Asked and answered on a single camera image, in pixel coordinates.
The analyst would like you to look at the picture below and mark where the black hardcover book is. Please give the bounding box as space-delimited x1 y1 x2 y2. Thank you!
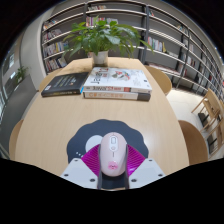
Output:
40 72 90 98

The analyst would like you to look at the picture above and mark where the small green floor plant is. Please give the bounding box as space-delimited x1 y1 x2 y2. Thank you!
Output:
14 65 30 84

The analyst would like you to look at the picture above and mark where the white illustrated cover book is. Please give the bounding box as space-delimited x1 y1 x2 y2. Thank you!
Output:
82 66 153 94

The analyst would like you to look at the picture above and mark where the pink computer mouse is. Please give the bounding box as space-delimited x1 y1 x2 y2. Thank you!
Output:
99 131 129 177

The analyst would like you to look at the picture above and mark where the round-back wooden chair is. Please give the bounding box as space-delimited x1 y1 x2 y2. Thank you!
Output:
144 64 173 96
178 119 209 166
39 68 66 92
8 119 24 160

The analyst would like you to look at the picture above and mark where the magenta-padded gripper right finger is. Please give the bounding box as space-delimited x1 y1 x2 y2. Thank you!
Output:
112 145 166 190

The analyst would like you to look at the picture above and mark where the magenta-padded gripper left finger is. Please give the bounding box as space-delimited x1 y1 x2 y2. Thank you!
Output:
60 144 113 190

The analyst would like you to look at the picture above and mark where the dark cloud-shaped mouse pad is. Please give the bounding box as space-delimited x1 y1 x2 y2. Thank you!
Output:
66 118 149 164

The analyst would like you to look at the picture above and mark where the grey bookshelf unit with books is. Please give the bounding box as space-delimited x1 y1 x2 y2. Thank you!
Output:
40 0 224 101

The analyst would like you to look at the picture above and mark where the wooden slat chairs group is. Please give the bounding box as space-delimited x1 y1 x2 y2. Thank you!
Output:
191 88 224 158

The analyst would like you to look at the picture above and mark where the green potted plant white pot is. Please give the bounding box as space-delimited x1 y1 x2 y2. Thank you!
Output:
63 15 154 67

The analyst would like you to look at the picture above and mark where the thick book with dark spine end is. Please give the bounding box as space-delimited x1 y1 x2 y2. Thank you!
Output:
82 90 152 102

